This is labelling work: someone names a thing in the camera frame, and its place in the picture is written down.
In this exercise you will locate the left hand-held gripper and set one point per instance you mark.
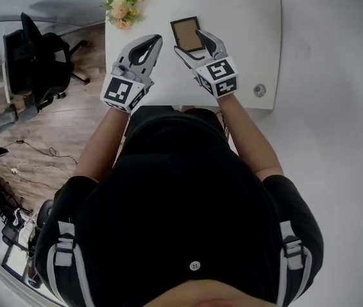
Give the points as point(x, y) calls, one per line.
point(118, 91)

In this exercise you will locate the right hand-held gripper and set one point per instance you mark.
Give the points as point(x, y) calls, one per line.
point(221, 75)

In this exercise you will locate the black picture frame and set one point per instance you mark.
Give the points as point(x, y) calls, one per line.
point(184, 34)

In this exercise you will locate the person's right forearm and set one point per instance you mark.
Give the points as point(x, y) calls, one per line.
point(251, 139)

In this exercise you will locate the person's left forearm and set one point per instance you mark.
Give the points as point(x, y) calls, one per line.
point(101, 146)

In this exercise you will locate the yellow flower bouquet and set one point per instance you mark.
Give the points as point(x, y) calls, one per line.
point(125, 6)

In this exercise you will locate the black office chair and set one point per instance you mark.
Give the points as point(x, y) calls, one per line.
point(37, 66)

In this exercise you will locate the person's black shirt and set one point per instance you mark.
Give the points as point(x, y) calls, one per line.
point(181, 197)

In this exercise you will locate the black round seat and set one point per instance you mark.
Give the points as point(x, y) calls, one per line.
point(45, 213)

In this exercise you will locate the white shirt button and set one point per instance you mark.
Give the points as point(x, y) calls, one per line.
point(195, 265)

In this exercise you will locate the black framed white board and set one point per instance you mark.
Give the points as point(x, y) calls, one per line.
point(16, 261)

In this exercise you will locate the person's bare chest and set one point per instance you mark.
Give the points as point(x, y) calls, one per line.
point(210, 294)

